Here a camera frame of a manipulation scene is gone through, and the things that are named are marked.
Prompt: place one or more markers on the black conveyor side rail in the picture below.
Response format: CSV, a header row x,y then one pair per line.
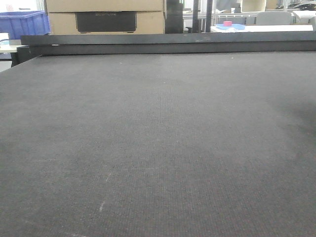
x,y
62,45

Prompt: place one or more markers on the blue plastic crate background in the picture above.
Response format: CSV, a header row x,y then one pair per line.
x,y
24,23

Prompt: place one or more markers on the blue tray on table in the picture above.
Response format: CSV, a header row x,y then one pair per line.
x,y
232,26

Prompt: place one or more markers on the upper cardboard box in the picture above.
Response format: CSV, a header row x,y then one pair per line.
x,y
104,5

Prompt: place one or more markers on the pink block on tray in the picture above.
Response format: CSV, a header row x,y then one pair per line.
x,y
227,23

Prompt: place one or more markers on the lower cardboard box black print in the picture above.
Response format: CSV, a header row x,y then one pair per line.
x,y
107,23

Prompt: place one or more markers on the white background table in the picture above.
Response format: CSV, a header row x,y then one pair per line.
x,y
268,28

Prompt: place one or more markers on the black vertical post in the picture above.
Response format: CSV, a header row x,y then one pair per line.
x,y
174,17

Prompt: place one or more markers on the black conveyor belt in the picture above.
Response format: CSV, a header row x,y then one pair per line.
x,y
160,145

